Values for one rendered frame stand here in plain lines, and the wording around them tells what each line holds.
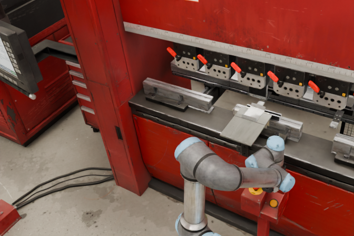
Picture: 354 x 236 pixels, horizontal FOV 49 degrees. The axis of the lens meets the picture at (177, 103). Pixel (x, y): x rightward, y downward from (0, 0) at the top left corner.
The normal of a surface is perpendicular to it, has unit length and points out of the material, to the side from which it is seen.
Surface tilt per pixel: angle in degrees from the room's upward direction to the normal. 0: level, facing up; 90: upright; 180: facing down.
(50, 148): 0
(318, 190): 90
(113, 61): 90
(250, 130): 0
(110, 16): 90
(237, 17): 90
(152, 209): 0
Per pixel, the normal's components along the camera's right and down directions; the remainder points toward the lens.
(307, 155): -0.11, -0.79
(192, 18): -0.54, 0.56
